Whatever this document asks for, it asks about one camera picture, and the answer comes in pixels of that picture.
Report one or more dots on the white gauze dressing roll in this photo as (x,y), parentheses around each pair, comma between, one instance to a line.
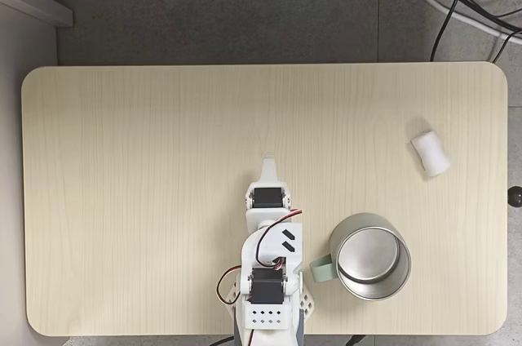
(430,152)

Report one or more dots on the pale green steel mug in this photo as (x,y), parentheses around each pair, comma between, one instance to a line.
(367,258)

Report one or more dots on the black round knob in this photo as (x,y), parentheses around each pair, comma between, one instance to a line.
(515,197)

